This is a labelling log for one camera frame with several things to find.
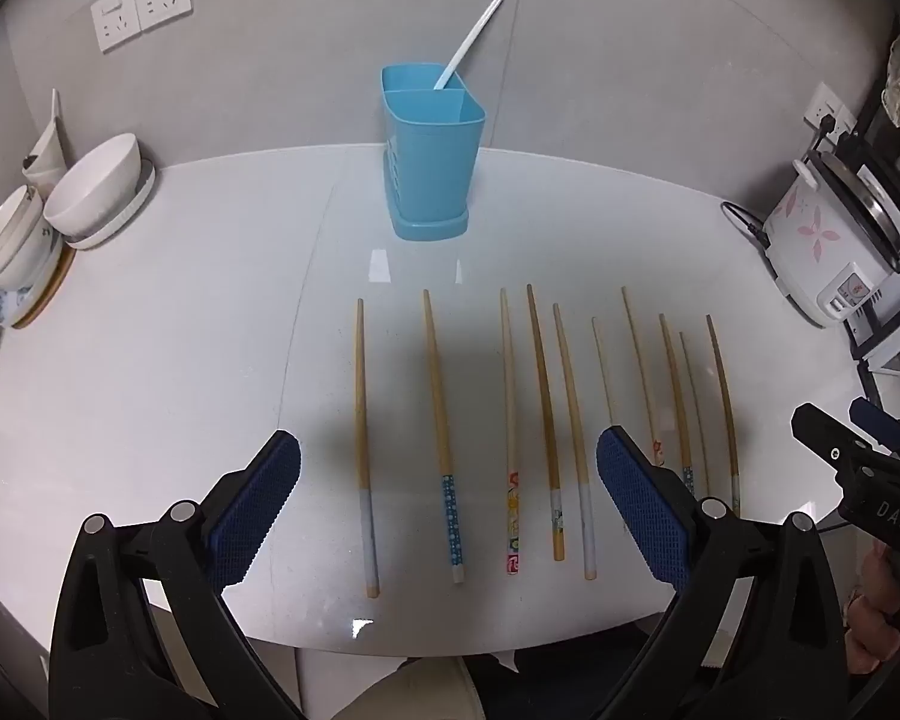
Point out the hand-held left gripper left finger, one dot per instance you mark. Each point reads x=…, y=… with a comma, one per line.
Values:
x=259, y=502

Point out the white lidded cup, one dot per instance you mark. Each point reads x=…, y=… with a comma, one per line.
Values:
x=19, y=240

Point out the white floral rice cooker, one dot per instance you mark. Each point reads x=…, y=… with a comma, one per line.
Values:
x=825, y=247

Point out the white countertop oven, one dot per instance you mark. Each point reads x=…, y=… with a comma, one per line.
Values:
x=896, y=341

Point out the white wall outlet with plug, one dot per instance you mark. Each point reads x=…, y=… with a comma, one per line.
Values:
x=825, y=106

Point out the person's leg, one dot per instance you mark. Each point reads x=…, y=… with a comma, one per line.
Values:
x=412, y=694

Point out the blue plastic utensil holder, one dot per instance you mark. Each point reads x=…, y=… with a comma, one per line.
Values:
x=431, y=157

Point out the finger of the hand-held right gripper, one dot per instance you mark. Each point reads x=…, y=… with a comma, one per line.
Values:
x=881, y=424
x=821, y=431

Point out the large white bowl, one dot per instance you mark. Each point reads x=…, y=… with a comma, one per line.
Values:
x=94, y=187

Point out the wooden chopstick small printed end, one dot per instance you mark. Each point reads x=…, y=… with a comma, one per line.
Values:
x=546, y=420

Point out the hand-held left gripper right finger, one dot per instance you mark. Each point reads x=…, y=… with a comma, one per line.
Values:
x=641, y=510

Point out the wooden chopstick red floral end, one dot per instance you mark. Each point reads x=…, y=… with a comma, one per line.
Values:
x=508, y=405
x=640, y=367

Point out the blue patterned cup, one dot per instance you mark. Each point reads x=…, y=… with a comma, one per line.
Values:
x=4, y=307

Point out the wooden rimmed plate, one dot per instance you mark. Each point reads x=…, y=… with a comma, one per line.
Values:
x=49, y=292

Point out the white ribbed plate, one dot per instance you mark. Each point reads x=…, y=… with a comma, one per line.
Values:
x=139, y=199

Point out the person's right hand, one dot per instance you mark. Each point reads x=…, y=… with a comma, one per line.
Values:
x=874, y=630

